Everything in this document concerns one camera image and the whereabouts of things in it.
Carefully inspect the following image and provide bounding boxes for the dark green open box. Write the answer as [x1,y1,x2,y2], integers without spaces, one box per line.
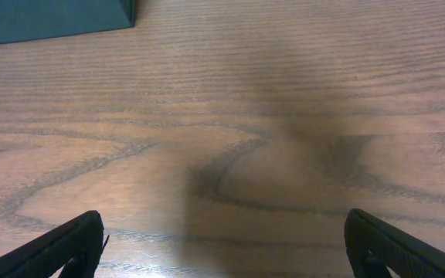
[0,0,137,44]

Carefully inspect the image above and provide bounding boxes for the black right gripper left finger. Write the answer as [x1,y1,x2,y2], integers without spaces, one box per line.
[0,210,109,278]

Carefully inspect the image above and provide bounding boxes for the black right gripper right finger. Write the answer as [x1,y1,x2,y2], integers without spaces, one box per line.
[344,208,445,278]

